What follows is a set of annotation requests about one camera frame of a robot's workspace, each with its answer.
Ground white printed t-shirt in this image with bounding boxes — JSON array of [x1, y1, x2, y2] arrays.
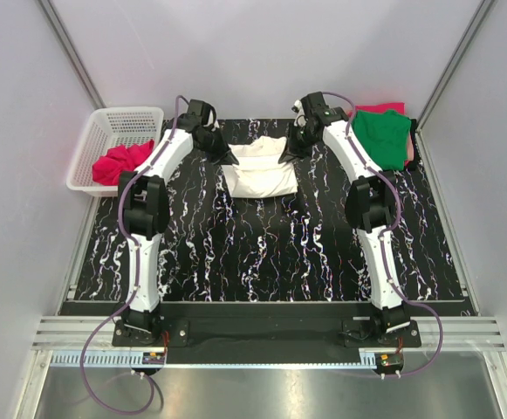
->
[[222, 136, 298, 199]]

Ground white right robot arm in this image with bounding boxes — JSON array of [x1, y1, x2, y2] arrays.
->
[[279, 92, 410, 334]]

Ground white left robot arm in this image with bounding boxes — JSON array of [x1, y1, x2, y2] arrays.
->
[[118, 100, 238, 334]]

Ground folded green t-shirt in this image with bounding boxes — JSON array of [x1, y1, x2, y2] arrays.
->
[[353, 110, 412, 170]]

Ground folded red t-shirt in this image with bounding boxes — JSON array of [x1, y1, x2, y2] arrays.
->
[[356, 102, 405, 115]]

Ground white plastic basket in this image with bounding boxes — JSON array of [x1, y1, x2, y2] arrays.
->
[[65, 106, 165, 200]]

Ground folded peach t-shirt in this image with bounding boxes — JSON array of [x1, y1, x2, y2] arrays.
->
[[405, 132, 415, 166]]

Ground crumpled pink t-shirt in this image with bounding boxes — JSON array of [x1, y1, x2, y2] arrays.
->
[[92, 141, 154, 186]]

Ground left controller board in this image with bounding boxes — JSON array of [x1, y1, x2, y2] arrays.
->
[[142, 352, 166, 365]]

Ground controller board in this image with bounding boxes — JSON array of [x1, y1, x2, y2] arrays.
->
[[377, 353, 404, 369], [142, 352, 166, 365]]

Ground right controller board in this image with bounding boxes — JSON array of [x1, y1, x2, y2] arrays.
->
[[377, 353, 404, 369]]

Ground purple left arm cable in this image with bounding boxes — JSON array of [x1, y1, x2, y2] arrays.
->
[[79, 95, 193, 415]]

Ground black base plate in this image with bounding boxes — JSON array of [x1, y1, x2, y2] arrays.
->
[[113, 302, 421, 368]]

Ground aluminium rail frame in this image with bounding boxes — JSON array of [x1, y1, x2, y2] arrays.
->
[[16, 307, 507, 418]]

